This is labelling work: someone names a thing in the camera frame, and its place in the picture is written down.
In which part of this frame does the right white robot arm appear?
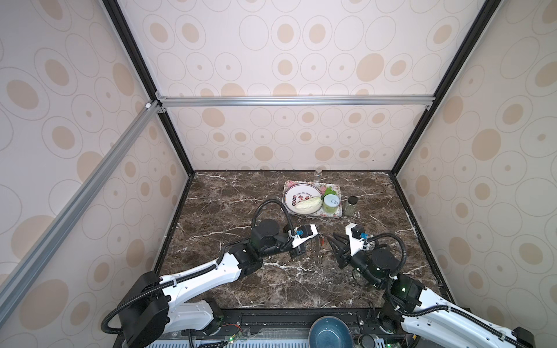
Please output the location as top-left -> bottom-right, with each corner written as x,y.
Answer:
328,231 -> 535,347

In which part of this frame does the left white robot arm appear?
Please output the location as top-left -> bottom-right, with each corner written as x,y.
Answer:
100,219 -> 319,347

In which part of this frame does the green herb spice jar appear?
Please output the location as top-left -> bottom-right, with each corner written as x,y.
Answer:
343,196 -> 358,218

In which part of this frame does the green labelled tin can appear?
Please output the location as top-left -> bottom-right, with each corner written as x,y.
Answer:
322,194 -> 341,215

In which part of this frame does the pale napa cabbage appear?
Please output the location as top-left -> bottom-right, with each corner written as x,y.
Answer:
293,197 -> 323,215

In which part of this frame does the green plastic leaf vegetable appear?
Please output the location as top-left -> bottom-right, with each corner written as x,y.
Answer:
322,186 -> 337,199

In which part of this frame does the white round plate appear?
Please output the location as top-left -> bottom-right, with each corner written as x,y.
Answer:
283,184 -> 322,215

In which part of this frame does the floral rectangular tray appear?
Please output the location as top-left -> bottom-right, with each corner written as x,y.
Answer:
282,181 -> 342,218

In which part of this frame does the clear glass shaker bottle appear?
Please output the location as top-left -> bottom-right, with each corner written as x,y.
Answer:
314,167 -> 323,181

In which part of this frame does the blue ceramic bowl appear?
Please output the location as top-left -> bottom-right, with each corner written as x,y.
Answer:
308,316 -> 354,348

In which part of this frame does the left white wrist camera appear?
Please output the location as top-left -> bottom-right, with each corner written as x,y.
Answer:
291,224 -> 319,249

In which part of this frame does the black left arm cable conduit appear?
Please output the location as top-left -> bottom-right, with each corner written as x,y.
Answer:
251,199 -> 297,236

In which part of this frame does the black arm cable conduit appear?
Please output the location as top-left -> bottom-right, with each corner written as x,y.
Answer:
366,232 -> 408,279
251,199 -> 297,236

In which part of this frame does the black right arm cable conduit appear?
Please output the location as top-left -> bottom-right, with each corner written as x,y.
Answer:
366,232 -> 408,279

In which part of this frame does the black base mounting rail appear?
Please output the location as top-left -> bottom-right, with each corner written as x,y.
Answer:
117,307 -> 419,342

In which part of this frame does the horizontal aluminium frame rail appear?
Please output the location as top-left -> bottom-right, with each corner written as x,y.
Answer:
160,94 -> 435,107

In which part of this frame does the black vertical right corner post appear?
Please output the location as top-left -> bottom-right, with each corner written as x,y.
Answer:
390,0 -> 503,178

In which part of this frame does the black vertical corner post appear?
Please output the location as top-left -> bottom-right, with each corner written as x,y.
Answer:
102,0 -> 195,177
390,0 -> 503,178

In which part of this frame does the side aluminium frame rail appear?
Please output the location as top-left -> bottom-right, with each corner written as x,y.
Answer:
1,100 -> 162,326

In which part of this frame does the black vertical left corner post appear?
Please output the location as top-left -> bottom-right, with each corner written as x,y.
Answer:
102,0 -> 195,177

